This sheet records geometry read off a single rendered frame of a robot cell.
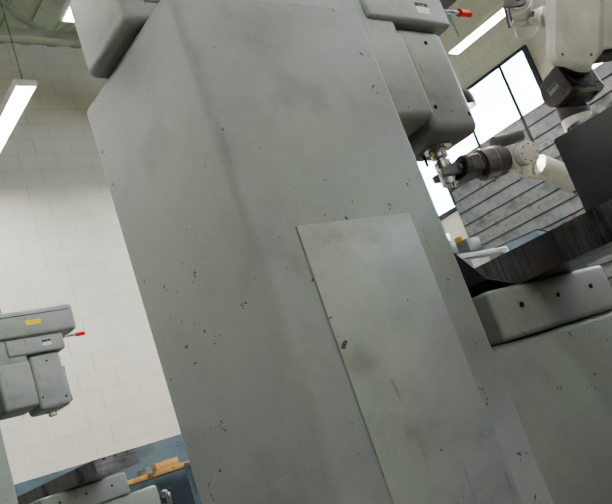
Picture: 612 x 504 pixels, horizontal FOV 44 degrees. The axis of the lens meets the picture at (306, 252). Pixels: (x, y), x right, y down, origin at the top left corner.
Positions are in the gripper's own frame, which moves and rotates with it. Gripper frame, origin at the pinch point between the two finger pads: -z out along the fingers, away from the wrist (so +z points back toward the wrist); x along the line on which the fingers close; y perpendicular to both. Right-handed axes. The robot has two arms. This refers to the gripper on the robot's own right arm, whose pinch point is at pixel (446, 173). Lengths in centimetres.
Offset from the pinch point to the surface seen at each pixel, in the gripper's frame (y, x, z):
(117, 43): -34, 35, -81
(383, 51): -29.6, 18.7, -14.8
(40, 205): -285, -662, -88
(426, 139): -8.2, 7.5, -6.2
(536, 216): -120, -685, 530
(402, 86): -19.4, 18.0, -13.2
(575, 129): 10.6, 42.8, 7.9
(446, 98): -17.4, 9.7, 2.9
